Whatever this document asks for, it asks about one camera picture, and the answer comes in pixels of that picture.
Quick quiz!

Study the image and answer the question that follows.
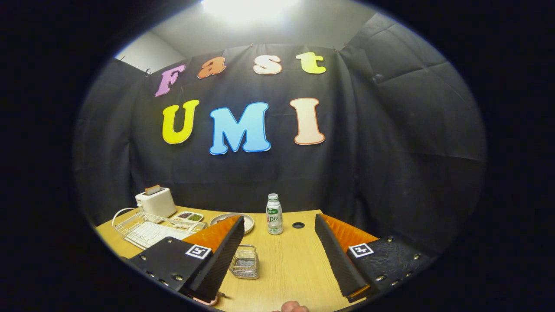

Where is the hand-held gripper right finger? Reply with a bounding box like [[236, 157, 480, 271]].
[[314, 213, 434, 304]]

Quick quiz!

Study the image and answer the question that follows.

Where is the black backdrop cloth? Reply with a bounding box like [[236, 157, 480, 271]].
[[73, 11, 487, 260]]

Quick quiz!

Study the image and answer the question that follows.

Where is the white toaster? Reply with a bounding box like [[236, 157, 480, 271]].
[[135, 187, 177, 218]]

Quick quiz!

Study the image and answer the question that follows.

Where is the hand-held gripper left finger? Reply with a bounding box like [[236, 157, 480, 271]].
[[123, 215, 245, 304]]

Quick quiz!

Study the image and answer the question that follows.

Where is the white drip tray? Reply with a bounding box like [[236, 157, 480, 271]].
[[128, 221, 191, 250]]

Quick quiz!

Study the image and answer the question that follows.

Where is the white drink bottle green label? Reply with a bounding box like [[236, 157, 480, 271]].
[[266, 193, 284, 235]]

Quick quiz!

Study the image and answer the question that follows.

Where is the white wire dish rack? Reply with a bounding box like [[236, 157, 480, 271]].
[[112, 208, 208, 250]]

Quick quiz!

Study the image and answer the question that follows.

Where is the white divided bean tray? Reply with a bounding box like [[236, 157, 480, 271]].
[[173, 211, 204, 223]]

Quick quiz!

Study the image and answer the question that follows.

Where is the metal wire basket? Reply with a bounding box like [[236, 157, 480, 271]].
[[229, 244, 260, 280]]

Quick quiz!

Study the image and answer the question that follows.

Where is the beige round plate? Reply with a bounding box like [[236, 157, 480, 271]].
[[210, 213, 255, 235]]

